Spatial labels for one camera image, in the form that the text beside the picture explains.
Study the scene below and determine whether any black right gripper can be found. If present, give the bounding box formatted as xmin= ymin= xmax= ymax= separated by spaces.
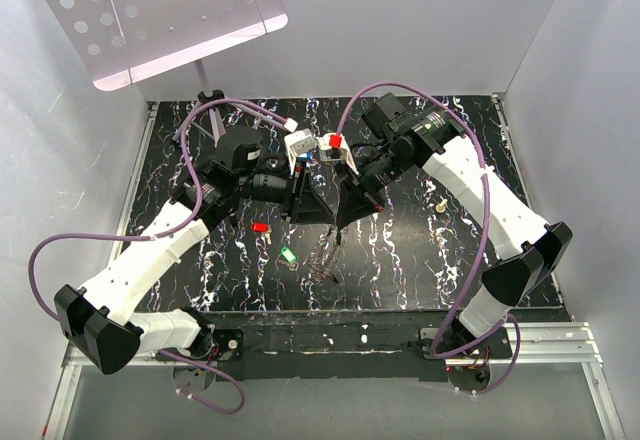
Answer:
xmin=333 ymin=145 xmax=413 ymax=229

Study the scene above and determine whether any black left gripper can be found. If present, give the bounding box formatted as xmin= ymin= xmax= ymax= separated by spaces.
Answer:
xmin=236 ymin=158 xmax=335 ymax=225

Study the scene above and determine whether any key with red tag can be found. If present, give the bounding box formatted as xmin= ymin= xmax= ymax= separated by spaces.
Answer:
xmin=251 ymin=222 xmax=272 ymax=245

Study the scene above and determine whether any key with green tag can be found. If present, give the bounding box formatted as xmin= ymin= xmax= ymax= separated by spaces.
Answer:
xmin=278 ymin=246 xmax=299 ymax=271

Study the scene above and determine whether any metal toothed sprocket ring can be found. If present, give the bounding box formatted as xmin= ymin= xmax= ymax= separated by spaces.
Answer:
xmin=304 ymin=224 xmax=346 ymax=284

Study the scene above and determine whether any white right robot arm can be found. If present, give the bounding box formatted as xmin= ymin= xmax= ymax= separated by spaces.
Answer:
xmin=321 ymin=93 xmax=573 ymax=358

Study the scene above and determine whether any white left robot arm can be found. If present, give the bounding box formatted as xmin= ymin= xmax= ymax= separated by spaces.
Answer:
xmin=54 ymin=126 xmax=333 ymax=374

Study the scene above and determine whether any white perforated music stand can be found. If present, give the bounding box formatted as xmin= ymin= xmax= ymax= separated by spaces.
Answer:
xmin=20 ymin=0 xmax=296 ymax=146

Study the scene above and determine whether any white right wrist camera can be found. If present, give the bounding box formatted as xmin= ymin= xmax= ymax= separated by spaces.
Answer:
xmin=317 ymin=133 xmax=359 ymax=175

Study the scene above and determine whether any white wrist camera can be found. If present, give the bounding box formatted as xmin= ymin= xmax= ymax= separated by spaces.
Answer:
xmin=317 ymin=133 xmax=359 ymax=175
xmin=284 ymin=118 xmax=317 ymax=174

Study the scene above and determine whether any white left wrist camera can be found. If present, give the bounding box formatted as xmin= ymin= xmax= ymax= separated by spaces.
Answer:
xmin=284 ymin=118 xmax=317 ymax=174

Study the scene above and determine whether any aluminium front rail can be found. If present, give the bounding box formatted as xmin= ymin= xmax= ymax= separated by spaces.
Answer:
xmin=453 ymin=322 xmax=627 ymax=439

